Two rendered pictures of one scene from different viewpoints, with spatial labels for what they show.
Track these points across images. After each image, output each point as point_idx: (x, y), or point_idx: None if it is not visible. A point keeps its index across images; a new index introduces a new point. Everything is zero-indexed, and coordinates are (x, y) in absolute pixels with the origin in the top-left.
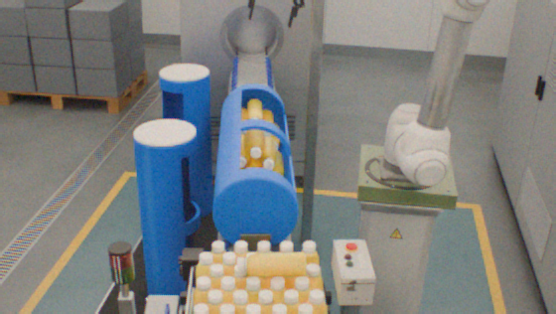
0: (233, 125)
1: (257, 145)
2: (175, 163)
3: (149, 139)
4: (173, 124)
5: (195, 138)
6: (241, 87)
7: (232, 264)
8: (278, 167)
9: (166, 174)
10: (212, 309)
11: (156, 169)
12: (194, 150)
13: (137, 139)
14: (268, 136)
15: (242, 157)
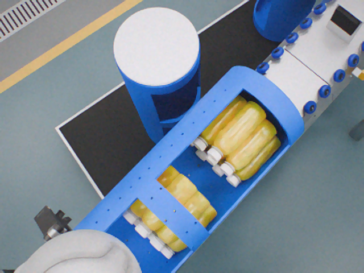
0: (146, 175)
1: (148, 226)
2: (143, 93)
3: (124, 52)
4: (178, 35)
5: (178, 81)
6: (250, 80)
7: None
8: (177, 244)
9: (134, 92)
10: None
11: (125, 82)
12: (174, 89)
13: (114, 41)
14: (226, 174)
15: (133, 215)
